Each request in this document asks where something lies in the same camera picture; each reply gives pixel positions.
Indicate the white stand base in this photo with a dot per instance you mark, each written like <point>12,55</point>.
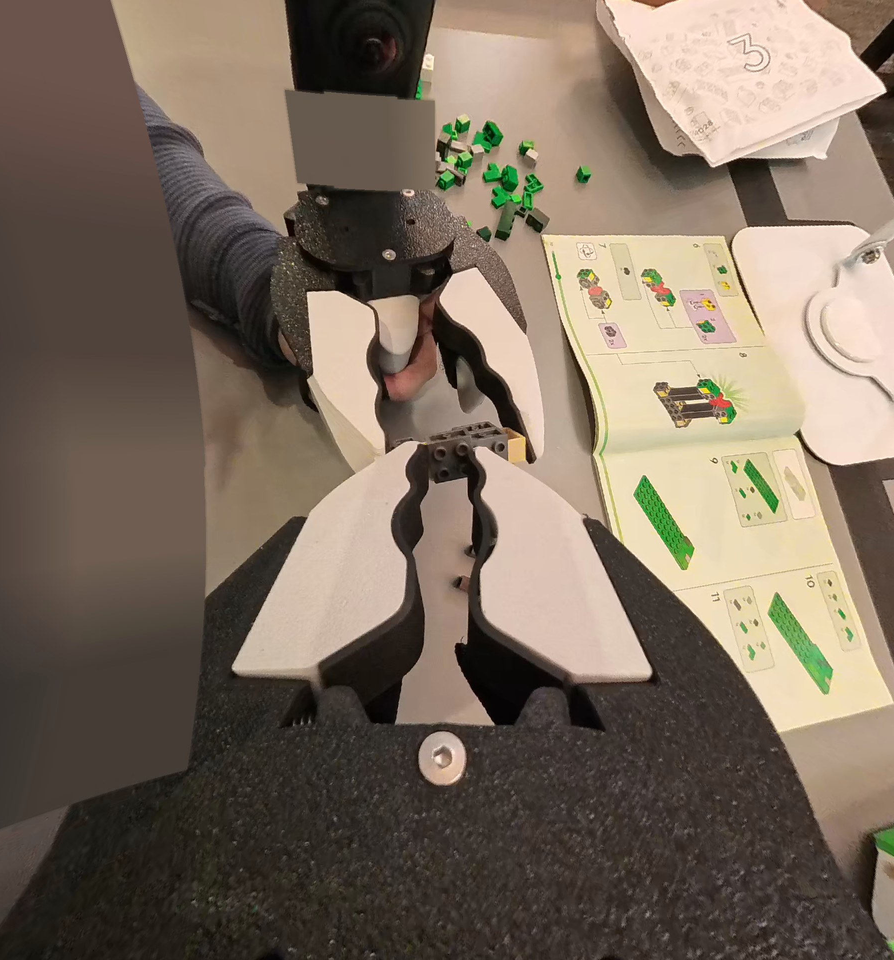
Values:
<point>784,300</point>

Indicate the dark grey brick assembly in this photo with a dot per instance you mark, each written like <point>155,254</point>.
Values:
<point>454,454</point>

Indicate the person's left forearm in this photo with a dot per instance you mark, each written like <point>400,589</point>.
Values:
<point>214,232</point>

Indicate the white printed paper bag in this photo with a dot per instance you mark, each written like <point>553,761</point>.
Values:
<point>754,67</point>

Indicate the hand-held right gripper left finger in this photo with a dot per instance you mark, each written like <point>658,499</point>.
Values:
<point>319,585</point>

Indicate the tan brick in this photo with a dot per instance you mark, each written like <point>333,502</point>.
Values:
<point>515,448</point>

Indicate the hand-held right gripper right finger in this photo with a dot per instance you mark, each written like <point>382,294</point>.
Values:
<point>552,585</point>

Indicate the green instruction booklet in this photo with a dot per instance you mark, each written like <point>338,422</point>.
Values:
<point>716,525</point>

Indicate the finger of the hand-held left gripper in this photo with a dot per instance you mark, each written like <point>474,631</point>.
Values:
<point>495,337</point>
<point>342,375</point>

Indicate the person's left hand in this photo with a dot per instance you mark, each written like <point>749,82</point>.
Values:
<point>409,384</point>

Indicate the pile of green bricks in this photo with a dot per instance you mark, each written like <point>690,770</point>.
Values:
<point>492,169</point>

